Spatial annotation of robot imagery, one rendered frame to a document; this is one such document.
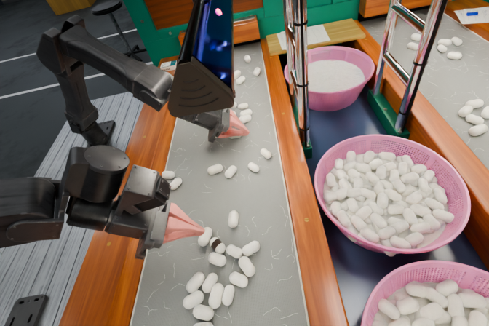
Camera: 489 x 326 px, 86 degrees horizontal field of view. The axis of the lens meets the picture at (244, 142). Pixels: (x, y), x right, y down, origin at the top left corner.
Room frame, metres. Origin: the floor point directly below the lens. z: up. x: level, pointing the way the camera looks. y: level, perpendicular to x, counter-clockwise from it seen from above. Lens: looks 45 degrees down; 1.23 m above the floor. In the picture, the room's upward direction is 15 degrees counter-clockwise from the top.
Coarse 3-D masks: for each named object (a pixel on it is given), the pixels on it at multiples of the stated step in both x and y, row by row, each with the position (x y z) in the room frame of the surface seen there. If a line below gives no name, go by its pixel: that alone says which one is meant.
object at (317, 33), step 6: (312, 30) 0.94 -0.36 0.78; (318, 30) 0.93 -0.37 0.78; (324, 30) 0.92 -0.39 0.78; (282, 36) 0.96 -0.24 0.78; (312, 36) 0.89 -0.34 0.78; (318, 36) 0.88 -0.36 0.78; (324, 36) 0.87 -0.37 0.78; (282, 42) 0.91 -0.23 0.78; (312, 42) 0.85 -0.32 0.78; (318, 42) 0.84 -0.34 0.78; (282, 48) 0.87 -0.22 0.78
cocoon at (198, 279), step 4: (196, 272) 0.19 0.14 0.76; (200, 272) 0.19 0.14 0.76; (196, 276) 0.19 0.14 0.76; (200, 276) 0.18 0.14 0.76; (192, 280) 0.18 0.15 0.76; (196, 280) 0.18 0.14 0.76; (200, 280) 0.18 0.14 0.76; (188, 284) 0.18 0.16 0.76; (192, 284) 0.17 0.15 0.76; (196, 284) 0.17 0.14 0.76; (200, 284) 0.17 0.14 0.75; (188, 288) 0.17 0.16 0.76; (192, 288) 0.17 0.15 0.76; (196, 288) 0.17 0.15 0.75; (188, 292) 0.17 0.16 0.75; (192, 292) 0.16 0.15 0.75
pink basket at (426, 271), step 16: (400, 272) 0.11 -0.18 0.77; (416, 272) 0.11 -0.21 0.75; (432, 272) 0.10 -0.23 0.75; (448, 272) 0.09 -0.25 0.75; (464, 272) 0.09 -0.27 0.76; (480, 272) 0.08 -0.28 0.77; (384, 288) 0.10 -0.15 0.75; (400, 288) 0.10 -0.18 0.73; (464, 288) 0.07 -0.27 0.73; (480, 288) 0.07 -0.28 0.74; (368, 304) 0.08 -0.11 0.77; (368, 320) 0.06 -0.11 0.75
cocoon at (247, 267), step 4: (244, 256) 0.20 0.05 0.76; (240, 260) 0.19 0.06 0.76; (244, 260) 0.19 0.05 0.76; (248, 260) 0.19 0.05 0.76; (240, 264) 0.19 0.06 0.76; (244, 264) 0.18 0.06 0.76; (248, 264) 0.18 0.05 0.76; (252, 264) 0.18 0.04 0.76; (244, 268) 0.18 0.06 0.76; (248, 268) 0.18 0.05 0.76; (252, 268) 0.18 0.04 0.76; (244, 272) 0.17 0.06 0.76; (248, 272) 0.17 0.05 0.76; (252, 272) 0.17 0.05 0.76; (248, 276) 0.17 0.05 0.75
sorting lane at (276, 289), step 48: (240, 96) 0.71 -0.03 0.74; (192, 144) 0.55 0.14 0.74; (240, 144) 0.50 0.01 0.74; (192, 192) 0.38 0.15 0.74; (240, 192) 0.35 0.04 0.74; (192, 240) 0.27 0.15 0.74; (240, 240) 0.24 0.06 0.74; (288, 240) 0.21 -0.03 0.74; (144, 288) 0.20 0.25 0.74; (240, 288) 0.15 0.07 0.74; (288, 288) 0.13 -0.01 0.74
